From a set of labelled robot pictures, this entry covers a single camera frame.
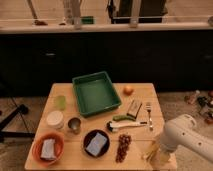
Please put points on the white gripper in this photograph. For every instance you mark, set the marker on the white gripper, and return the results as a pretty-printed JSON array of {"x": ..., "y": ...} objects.
[{"x": 158, "y": 156}]

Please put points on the yellow banana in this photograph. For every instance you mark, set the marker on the yellow banana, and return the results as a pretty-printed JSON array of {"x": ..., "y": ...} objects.
[{"x": 151, "y": 151}]

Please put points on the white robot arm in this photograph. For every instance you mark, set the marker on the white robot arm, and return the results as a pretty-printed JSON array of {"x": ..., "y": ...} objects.
[{"x": 180, "y": 131}]

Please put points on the green plastic tray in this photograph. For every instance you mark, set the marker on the green plastic tray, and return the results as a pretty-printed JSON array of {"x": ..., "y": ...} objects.
[{"x": 95, "y": 94}]

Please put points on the bunch of dark grapes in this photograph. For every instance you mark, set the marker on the bunch of dark grapes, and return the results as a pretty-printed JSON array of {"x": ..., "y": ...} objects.
[{"x": 123, "y": 147}]

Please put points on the wooden table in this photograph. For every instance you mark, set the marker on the wooden table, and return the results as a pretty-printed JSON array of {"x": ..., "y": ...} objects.
[{"x": 74, "y": 158}]

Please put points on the silver fork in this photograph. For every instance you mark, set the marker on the silver fork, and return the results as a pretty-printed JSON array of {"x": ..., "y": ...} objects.
[{"x": 148, "y": 109}]

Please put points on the small rectangular box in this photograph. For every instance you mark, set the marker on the small rectangular box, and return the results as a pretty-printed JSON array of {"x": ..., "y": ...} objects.
[{"x": 134, "y": 108}]

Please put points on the green cucumber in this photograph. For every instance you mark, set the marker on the green cucumber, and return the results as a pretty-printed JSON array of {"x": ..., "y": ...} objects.
[{"x": 123, "y": 117}]

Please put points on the blue sponge on plate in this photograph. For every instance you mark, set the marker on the blue sponge on plate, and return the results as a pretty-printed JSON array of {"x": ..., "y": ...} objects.
[{"x": 96, "y": 144}]

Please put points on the orange fruit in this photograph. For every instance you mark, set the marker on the orange fruit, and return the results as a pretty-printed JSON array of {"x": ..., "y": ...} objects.
[{"x": 128, "y": 90}]

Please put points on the dark round plate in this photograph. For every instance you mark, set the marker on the dark round plate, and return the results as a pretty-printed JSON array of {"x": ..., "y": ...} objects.
[{"x": 90, "y": 136}]

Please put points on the small metal cup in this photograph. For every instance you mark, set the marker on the small metal cup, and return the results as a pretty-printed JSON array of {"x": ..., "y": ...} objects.
[{"x": 75, "y": 125}]

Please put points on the orange bowl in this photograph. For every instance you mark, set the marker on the orange bowl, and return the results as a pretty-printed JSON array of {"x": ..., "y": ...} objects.
[{"x": 58, "y": 148}]

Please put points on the green translucent cup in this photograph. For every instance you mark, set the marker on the green translucent cup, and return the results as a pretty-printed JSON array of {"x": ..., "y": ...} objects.
[{"x": 60, "y": 102}]

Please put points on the blue sponge in orange bowl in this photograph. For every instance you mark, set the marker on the blue sponge in orange bowl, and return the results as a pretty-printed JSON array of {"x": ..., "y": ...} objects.
[{"x": 47, "y": 151}]

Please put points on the black chair base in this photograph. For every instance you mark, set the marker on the black chair base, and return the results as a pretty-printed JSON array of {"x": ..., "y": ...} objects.
[{"x": 19, "y": 111}]

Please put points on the green box on counter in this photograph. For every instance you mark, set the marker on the green box on counter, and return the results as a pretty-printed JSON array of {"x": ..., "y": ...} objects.
[{"x": 87, "y": 20}]

